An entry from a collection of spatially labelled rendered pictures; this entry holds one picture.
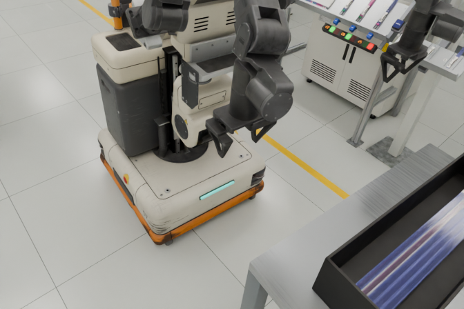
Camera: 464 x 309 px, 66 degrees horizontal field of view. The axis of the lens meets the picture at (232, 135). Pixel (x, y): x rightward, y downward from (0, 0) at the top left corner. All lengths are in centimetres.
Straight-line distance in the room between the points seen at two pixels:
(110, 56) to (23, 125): 123
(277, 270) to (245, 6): 51
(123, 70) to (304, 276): 99
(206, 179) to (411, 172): 87
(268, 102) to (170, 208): 104
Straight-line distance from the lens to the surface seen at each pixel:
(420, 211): 98
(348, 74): 265
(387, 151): 246
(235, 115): 66
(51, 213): 197
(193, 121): 132
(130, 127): 158
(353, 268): 81
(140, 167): 168
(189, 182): 160
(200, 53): 118
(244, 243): 176
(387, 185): 102
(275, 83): 55
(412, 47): 107
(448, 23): 103
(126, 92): 147
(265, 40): 58
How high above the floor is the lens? 146
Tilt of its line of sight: 40 degrees down
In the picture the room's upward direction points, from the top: 6 degrees clockwise
